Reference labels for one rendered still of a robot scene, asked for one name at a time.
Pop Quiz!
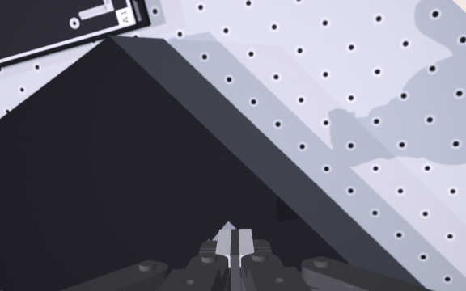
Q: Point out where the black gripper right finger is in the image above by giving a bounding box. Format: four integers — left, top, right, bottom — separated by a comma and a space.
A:
235, 229, 433, 291

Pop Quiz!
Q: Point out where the black rectangular frame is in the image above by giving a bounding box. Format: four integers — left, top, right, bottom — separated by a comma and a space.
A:
0, 0, 151, 69

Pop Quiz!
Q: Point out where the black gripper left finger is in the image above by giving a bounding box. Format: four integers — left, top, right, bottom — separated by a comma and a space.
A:
61, 229, 235, 291

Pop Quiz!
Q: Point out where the grey perforated base plate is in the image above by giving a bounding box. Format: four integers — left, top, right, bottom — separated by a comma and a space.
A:
118, 0, 466, 291

